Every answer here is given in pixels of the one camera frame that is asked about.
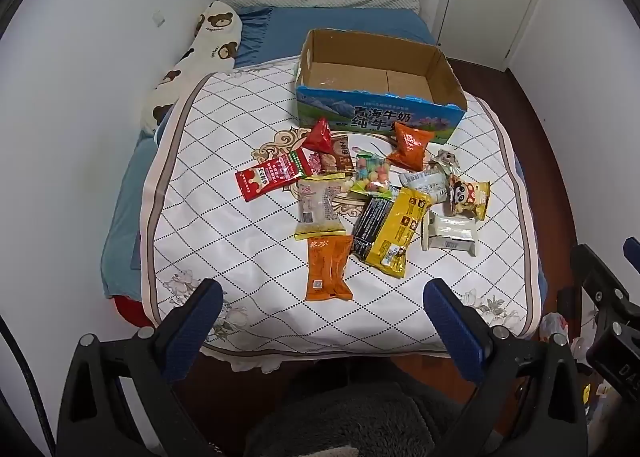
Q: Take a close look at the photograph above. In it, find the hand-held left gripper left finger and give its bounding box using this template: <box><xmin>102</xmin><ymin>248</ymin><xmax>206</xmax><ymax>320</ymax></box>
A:
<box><xmin>52</xmin><ymin>278</ymin><xmax>224</xmax><ymax>457</ymax></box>

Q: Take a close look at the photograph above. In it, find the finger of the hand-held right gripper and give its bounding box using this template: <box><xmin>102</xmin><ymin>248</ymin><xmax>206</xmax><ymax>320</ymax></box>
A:
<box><xmin>621</xmin><ymin>236</ymin><xmax>640</xmax><ymax>269</ymax></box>
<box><xmin>570</xmin><ymin>243</ymin><xmax>632</xmax><ymax>333</ymax></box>

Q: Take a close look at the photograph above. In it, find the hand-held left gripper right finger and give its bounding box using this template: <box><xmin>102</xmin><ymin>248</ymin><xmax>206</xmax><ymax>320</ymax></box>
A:
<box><xmin>423</xmin><ymin>278</ymin><xmax>589</xmax><ymax>457</ymax></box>

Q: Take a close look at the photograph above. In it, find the plain white snack packet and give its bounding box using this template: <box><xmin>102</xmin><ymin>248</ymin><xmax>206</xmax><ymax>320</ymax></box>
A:
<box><xmin>421</xmin><ymin>211</ymin><xmax>481</xmax><ymax>257</ymax></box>

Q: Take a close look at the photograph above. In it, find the large yellow and black packet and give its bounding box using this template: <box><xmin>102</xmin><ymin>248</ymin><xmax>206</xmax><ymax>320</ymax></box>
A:
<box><xmin>350</xmin><ymin>187</ymin><xmax>433</xmax><ymax>279</ymax></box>

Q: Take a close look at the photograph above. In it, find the yellow cartoon snack packet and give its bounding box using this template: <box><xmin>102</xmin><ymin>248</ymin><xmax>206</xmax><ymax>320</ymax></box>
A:
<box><xmin>447</xmin><ymin>176</ymin><xmax>492</xmax><ymax>220</ymax></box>

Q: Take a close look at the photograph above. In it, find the long orange snack packet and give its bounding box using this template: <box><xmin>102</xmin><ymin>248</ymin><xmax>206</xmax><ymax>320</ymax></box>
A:
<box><xmin>305</xmin><ymin>235</ymin><xmax>355</xmax><ymax>302</ymax></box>

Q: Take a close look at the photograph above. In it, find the grey-white printed snack packet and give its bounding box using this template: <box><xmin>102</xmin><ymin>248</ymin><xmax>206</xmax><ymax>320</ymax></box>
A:
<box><xmin>400</xmin><ymin>168</ymin><xmax>451</xmax><ymax>202</ymax></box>

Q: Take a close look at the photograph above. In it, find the clear bag of colourful candy balls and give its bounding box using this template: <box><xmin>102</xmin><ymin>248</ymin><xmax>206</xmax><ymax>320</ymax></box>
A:
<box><xmin>348</xmin><ymin>149</ymin><xmax>401</xmax><ymax>198</ymax></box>

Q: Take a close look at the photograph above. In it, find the clear pale yellow snack packet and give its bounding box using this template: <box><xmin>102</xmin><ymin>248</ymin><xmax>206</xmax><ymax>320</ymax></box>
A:
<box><xmin>294</xmin><ymin>174</ymin><xmax>356</xmax><ymax>241</ymax></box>

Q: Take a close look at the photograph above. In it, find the cardboard box blue print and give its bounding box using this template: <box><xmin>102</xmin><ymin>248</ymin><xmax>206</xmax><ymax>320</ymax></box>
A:
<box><xmin>294</xmin><ymin>28</ymin><xmax>468</xmax><ymax>145</ymax></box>

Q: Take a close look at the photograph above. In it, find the red cloth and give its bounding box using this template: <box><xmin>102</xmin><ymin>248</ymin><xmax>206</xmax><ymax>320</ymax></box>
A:
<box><xmin>111</xmin><ymin>296</ymin><xmax>153</xmax><ymax>329</ymax></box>

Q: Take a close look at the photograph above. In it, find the white plastic bag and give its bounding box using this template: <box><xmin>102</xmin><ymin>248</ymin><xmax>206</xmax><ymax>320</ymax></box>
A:
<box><xmin>540</xmin><ymin>312</ymin><xmax>572</xmax><ymax>355</ymax></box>

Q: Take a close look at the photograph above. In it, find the white quilted blanket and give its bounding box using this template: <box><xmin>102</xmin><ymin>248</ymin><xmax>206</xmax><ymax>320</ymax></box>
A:
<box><xmin>140</xmin><ymin>59</ymin><xmax>543</xmax><ymax>370</ymax></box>

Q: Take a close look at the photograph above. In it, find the person's grey fleece clothing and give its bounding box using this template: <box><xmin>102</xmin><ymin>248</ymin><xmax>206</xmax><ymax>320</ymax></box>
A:
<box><xmin>244</xmin><ymin>359</ymin><xmax>483</xmax><ymax>457</ymax></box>

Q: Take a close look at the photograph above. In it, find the silver clear wrapped snack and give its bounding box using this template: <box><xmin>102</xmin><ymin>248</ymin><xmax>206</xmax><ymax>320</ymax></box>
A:
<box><xmin>430</xmin><ymin>149</ymin><xmax>463</xmax><ymax>178</ymax></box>

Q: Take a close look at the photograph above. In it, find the long red snack packet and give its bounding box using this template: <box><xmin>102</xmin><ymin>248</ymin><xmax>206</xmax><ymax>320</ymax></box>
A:
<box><xmin>235</xmin><ymin>149</ymin><xmax>323</xmax><ymax>202</ymax></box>

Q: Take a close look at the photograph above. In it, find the small orange chip bag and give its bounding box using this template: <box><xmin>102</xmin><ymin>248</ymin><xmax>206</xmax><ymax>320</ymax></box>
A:
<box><xmin>386</xmin><ymin>121</ymin><xmax>435</xmax><ymax>172</ymax></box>

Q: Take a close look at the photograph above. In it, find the small brown snack packet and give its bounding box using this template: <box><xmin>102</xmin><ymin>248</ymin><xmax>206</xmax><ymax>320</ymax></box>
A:
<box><xmin>320</xmin><ymin>134</ymin><xmax>356</xmax><ymax>172</ymax></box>

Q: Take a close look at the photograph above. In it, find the red triangular snack packet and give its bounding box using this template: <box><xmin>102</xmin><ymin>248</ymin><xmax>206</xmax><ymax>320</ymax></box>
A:
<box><xmin>302</xmin><ymin>117</ymin><xmax>333</xmax><ymax>155</ymax></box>

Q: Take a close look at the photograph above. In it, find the white door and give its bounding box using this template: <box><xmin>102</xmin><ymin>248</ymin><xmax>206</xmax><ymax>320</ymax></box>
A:
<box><xmin>432</xmin><ymin>0</ymin><xmax>546</xmax><ymax>72</ymax></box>

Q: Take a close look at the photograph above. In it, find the bear print pillow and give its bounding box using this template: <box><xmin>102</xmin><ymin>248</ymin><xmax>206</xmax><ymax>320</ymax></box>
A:
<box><xmin>141</xmin><ymin>0</ymin><xmax>244</xmax><ymax>135</ymax></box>

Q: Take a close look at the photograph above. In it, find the blue bed sheet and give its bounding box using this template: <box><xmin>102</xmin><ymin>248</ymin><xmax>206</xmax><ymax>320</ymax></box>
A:
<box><xmin>100</xmin><ymin>6</ymin><xmax>437</xmax><ymax>303</ymax></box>

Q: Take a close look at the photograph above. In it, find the black cable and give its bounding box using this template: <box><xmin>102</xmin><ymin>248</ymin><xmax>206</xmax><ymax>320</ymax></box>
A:
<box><xmin>0</xmin><ymin>314</ymin><xmax>57</xmax><ymax>457</ymax></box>

